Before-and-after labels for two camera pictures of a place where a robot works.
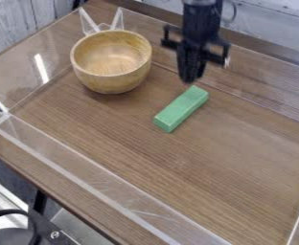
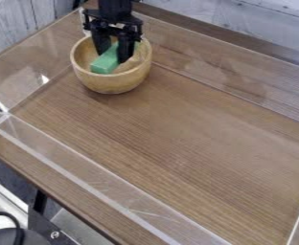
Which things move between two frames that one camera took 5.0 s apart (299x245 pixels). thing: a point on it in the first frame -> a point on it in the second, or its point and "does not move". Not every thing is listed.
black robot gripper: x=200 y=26 -> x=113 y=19
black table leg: x=39 y=202 does not move
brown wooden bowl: x=110 y=59 does not move
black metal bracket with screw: x=50 y=233 does not move
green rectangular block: x=180 y=108 -> x=105 y=61
